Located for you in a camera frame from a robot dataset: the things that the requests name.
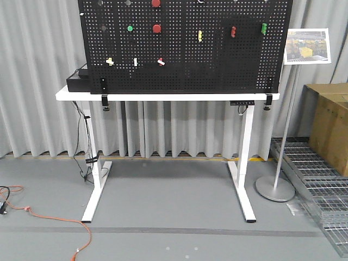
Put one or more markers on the desk height control panel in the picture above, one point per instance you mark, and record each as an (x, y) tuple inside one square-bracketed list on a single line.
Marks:
[(242, 103)]

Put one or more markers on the left black clamp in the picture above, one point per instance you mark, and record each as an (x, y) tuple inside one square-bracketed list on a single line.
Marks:
[(104, 89)]

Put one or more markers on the black clamp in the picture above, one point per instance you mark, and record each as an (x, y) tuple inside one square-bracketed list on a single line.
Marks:
[(104, 89), (268, 101)]

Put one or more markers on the white standing desk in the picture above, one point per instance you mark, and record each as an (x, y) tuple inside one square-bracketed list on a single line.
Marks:
[(237, 170)]

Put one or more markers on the black perforated pegboard panel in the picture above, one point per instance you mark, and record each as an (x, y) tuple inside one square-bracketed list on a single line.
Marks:
[(219, 64)]

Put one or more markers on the right black clamp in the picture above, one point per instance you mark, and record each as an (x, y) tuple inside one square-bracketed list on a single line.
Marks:
[(268, 101)]

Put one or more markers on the lower red mushroom button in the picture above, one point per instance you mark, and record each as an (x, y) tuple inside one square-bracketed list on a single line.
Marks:
[(156, 28)]

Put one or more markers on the red mushroom button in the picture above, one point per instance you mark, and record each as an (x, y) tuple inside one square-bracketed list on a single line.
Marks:
[(156, 28), (156, 3)]

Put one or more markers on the black box on desk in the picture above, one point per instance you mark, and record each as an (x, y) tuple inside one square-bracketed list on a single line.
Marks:
[(79, 81)]

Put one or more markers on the upper red mushroom button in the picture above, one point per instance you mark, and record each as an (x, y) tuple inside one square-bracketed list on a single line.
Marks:
[(156, 3)]

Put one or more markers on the brown cardboard box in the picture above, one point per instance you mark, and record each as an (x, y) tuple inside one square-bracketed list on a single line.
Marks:
[(329, 131)]

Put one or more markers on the sign stand with photo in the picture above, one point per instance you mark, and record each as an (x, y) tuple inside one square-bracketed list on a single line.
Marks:
[(304, 46)]

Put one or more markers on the metal floor grating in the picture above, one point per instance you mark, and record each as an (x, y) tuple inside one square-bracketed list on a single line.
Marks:
[(321, 189)]

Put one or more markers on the grey curtain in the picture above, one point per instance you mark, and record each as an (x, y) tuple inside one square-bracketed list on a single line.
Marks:
[(42, 44)]

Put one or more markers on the black plug on floor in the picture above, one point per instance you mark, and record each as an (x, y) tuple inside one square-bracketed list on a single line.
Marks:
[(3, 208)]

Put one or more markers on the red white rocker switch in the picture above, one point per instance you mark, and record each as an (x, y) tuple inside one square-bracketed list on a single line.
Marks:
[(160, 62)]

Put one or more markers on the yellow white rocker switch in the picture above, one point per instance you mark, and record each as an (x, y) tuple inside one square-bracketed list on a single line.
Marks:
[(109, 61)]

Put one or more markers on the yellow toggle switch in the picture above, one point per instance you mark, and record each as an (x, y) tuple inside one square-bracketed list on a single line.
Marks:
[(199, 36)]

